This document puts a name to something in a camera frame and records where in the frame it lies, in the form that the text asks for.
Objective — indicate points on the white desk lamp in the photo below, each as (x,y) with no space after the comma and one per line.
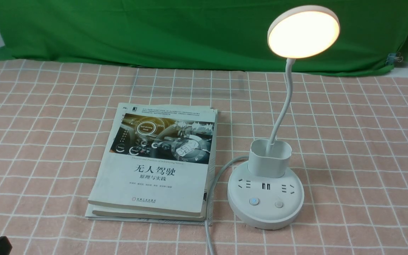
(263,191)

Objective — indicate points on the white top book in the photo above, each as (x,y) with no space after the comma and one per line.
(154,170)

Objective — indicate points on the white book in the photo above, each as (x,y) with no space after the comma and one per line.
(154,170)
(147,213)

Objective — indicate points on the white middle book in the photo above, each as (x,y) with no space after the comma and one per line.
(147,213)

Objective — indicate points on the green backdrop cloth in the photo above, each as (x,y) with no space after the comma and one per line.
(198,34)

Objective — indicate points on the pink checked tablecloth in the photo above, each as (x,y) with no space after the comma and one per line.
(350,149)

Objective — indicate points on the metal binder clip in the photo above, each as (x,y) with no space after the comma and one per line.
(393,58)

